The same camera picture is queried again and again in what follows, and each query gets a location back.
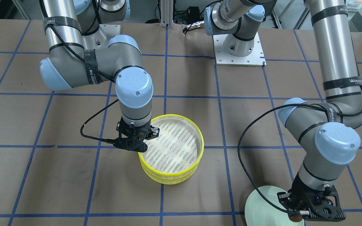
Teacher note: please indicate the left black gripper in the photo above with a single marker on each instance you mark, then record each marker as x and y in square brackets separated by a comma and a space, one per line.
[298, 191]

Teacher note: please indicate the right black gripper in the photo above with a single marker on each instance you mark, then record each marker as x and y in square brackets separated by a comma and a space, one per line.
[152, 133]

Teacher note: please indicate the yellow steamer layer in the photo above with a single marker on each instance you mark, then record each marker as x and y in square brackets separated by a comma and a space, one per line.
[166, 179]
[178, 148]

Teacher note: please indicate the brown steamed bun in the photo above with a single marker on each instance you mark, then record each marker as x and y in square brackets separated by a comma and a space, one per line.
[295, 218]

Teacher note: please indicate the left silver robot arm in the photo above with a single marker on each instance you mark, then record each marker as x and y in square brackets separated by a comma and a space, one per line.
[327, 130]

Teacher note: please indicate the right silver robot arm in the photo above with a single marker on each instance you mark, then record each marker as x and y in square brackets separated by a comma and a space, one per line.
[80, 54]

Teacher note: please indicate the light green plate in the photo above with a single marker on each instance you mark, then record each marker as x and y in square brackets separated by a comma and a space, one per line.
[260, 213]

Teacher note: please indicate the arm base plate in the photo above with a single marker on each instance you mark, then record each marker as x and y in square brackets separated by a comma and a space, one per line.
[104, 34]
[229, 51]

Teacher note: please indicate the aluminium frame post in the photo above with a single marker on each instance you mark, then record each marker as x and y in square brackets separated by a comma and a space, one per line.
[166, 13]

